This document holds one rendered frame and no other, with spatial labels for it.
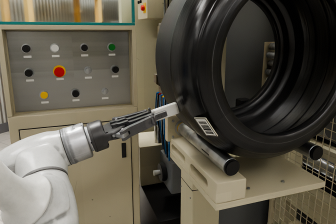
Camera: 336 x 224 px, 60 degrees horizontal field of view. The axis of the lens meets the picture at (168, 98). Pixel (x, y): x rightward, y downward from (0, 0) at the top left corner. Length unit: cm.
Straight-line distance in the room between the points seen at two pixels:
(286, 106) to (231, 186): 41
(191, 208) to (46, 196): 79
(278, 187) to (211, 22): 52
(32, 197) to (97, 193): 93
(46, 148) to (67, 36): 73
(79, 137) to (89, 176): 76
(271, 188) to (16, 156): 67
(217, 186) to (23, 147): 47
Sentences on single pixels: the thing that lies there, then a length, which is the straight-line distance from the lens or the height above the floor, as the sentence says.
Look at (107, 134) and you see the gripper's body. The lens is 71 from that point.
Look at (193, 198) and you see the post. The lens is 125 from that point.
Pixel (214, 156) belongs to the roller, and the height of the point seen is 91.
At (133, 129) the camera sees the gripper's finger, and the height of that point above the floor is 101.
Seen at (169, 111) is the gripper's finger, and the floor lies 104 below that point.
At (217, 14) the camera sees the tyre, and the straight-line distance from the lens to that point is 67.
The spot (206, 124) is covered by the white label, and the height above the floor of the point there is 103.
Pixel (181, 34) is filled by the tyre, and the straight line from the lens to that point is 69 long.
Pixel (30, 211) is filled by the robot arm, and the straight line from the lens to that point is 59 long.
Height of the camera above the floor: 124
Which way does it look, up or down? 13 degrees down
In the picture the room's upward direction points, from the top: straight up
